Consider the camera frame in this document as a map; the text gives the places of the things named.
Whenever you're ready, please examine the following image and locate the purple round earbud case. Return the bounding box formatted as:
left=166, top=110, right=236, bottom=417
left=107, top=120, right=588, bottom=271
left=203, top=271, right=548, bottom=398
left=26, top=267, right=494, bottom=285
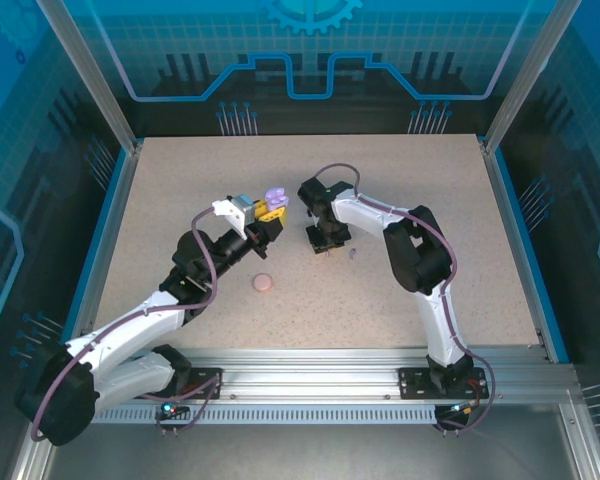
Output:
left=263, top=186, right=292, bottom=210

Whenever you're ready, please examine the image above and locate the small lit connector board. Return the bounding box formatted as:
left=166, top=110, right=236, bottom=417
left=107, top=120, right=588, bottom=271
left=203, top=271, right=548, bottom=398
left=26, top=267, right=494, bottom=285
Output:
left=155, top=397, right=190, bottom=421
left=437, top=399, right=484, bottom=421

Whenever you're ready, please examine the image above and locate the steel base sheet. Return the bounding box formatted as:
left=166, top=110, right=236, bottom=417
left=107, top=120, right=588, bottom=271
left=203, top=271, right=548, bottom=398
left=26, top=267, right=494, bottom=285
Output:
left=42, top=422, right=581, bottom=480

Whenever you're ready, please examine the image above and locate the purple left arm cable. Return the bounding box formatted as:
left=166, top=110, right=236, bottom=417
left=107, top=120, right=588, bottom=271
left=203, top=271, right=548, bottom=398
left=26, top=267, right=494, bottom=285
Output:
left=29, top=207, right=226, bottom=444

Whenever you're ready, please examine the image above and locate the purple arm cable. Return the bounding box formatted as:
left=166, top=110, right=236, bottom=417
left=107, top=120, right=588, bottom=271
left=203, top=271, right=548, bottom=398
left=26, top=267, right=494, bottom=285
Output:
left=29, top=207, right=226, bottom=444
left=313, top=163, right=496, bottom=437

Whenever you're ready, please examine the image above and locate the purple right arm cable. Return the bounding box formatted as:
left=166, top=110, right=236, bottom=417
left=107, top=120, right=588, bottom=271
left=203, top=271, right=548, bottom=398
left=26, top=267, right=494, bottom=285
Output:
left=313, top=163, right=496, bottom=437

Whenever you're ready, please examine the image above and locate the blue-edged aluminium side rail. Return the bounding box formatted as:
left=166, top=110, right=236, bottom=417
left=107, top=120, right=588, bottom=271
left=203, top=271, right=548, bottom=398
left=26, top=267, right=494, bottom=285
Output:
left=482, top=144, right=571, bottom=364
left=62, top=142, right=144, bottom=346

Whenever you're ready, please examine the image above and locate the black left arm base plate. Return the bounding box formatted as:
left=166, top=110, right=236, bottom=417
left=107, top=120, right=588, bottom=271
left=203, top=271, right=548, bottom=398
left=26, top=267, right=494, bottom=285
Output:
left=169, top=367, right=225, bottom=401

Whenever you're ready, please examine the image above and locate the long aluminium base rail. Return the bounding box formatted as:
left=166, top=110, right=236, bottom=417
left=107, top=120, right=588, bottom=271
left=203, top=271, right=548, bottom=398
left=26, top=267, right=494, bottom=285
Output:
left=124, top=346, right=581, bottom=405

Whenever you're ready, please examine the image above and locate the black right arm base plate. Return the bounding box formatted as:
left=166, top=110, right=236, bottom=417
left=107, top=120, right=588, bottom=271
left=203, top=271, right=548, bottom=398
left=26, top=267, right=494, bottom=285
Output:
left=398, top=366, right=487, bottom=401

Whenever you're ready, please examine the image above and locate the slotted grey cable duct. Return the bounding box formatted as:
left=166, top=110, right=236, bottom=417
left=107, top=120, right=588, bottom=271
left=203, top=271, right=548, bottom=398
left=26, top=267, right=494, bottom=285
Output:
left=89, top=404, right=440, bottom=427

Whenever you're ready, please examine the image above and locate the aluminium frame post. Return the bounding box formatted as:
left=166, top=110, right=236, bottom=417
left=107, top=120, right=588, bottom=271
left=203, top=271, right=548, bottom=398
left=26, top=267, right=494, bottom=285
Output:
left=481, top=0, right=584, bottom=154
left=33, top=0, right=144, bottom=154

